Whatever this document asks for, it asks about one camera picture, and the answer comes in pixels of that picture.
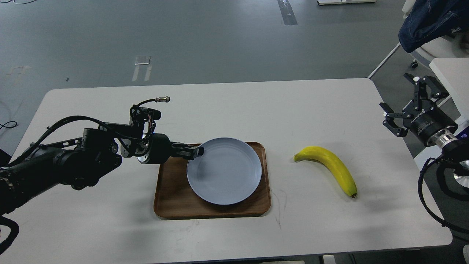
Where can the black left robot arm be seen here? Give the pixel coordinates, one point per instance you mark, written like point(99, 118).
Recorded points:
point(81, 162)

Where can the white side table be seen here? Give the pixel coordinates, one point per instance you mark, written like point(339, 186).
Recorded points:
point(453, 74)

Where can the white office chair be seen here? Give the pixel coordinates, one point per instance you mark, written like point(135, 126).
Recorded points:
point(454, 45)

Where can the blue round plate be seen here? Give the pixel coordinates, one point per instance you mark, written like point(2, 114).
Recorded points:
point(228, 172)

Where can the brown wooden tray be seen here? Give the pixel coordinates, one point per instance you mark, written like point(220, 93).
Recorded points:
point(175, 199)

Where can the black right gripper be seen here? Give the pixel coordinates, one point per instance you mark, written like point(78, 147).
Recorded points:
point(426, 119)

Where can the blue denim jacket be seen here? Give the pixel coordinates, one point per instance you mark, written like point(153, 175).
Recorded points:
point(431, 19)

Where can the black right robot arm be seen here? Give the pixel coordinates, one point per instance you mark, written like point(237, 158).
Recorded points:
point(454, 151)

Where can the yellow banana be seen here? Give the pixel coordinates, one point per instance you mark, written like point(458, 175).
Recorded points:
point(337, 168)

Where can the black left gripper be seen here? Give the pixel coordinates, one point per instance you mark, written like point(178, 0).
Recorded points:
point(160, 149)

